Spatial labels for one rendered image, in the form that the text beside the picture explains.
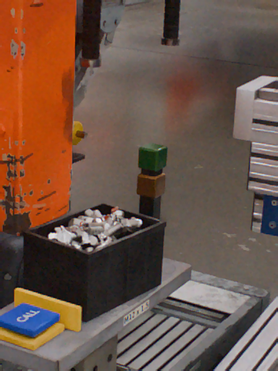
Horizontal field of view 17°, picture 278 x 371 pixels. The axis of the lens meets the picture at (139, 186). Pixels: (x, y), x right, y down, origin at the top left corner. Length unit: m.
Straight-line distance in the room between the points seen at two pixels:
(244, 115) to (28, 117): 0.37
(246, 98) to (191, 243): 1.45
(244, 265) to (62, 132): 1.35
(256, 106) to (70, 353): 0.54
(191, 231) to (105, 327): 1.69
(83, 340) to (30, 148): 0.35
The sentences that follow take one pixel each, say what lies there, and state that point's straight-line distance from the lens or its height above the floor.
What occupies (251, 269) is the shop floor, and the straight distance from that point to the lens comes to 2.85.
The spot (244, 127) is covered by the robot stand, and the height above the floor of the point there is 0.71.
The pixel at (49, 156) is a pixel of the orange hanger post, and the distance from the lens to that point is 1.61.
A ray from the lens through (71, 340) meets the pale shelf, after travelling 1.40.
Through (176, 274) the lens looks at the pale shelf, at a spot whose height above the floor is 0.45.
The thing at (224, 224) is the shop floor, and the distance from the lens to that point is 3.19.
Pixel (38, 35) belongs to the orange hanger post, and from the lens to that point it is 1.53.
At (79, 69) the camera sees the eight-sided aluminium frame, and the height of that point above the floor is 0.66.
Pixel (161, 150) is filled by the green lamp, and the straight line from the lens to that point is 1.63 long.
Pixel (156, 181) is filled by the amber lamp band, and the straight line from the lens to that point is 1.63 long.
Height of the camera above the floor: 1.10
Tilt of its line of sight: 18 degrees down
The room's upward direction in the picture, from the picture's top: 3 degrees clockwise
